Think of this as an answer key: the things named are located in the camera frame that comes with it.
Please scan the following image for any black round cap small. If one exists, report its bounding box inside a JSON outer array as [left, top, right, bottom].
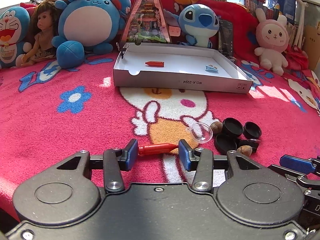
[[243, 121, 262, 139]]

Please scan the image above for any white cardboard box tray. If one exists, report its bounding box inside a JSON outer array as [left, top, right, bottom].
[[113, 43, 253, 94]]

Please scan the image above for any red patterned blanket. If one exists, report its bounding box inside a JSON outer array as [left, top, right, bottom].
[[1, 0, 319, 216]]

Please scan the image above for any clear plastic dome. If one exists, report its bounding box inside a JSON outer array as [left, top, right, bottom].
[[186, 122, 213, 144]]

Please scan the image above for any brown nut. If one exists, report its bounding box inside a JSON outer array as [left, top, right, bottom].
[[210, 121, 223, 134], [236, 145, 253, 157]]

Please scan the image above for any Stitch plush toy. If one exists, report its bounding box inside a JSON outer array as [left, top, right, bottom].
[[164, 4, 219, 48]]

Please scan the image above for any small blue clip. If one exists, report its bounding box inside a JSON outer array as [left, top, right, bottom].
[[205, 64, 219, 73]]

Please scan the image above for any Doraemon plush toy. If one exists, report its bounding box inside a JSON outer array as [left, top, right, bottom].
[[0, 7, 32, 68]]

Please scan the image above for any red fabric bag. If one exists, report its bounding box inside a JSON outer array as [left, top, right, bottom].
[[285, 46, 309, 70]]

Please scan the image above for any blue round plush toy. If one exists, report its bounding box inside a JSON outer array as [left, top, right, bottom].
[[52, 0, 131, 69]]

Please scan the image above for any pink bunny plush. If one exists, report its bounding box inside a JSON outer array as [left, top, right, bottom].
[[254, 8, 289, 76]]

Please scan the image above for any black smartphone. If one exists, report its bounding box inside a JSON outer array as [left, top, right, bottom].
[[219, 19, 233, 57]]

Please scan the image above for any black binder clip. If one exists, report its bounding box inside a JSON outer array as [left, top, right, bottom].
[[239, 139, 261, 153]]

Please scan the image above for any brown haired doll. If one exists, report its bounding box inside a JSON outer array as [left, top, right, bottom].
[[21, 0, 61, 67]]

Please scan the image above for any pink triangular diorama house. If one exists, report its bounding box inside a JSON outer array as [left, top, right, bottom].
[[119, 0, 181, 47]]

